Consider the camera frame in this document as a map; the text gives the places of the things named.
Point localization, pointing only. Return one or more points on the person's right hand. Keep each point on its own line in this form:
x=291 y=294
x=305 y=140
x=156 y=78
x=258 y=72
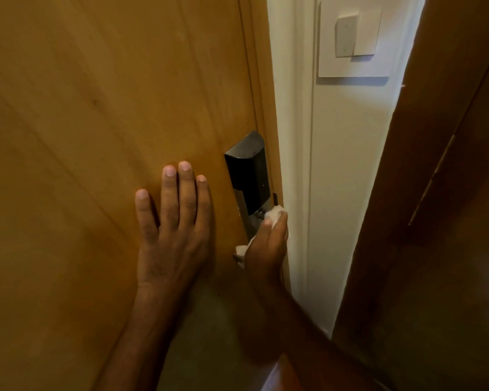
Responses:
x=265 y=258

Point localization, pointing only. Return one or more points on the person's left hand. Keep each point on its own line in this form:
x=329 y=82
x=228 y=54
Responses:
x=175 y=252

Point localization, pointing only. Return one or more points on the person's left little finger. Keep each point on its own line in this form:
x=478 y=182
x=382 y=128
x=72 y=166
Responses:
x=146 y=217

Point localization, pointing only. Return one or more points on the person's left middle finger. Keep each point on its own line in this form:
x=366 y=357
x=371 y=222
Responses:
x=187 y=197

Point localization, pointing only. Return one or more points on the person's right fingers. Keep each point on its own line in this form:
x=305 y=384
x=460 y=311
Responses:
x=275 y=234

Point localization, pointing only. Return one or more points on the white wiping cloth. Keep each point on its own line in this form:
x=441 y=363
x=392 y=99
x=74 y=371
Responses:
x=274 y=215

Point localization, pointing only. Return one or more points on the person's right forearm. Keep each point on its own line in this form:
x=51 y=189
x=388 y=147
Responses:
x=305 y=342

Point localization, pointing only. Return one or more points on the person's left forearm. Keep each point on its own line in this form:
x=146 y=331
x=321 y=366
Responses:
x=140 y=333

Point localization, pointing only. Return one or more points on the black electronic door lock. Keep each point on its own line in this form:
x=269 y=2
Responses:
x=247 y=175

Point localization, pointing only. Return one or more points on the brown wooden door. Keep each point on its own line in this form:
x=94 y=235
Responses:
x=77 y=118

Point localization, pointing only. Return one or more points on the dark wooden cabinet panel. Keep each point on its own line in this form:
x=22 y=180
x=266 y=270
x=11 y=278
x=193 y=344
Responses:
x=436 y=219

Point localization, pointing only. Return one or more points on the white door frame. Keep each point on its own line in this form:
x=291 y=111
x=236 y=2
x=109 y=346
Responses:
x=297 y=138

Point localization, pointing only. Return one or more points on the white light switch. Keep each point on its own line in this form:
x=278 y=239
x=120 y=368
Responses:
x=356 y=36

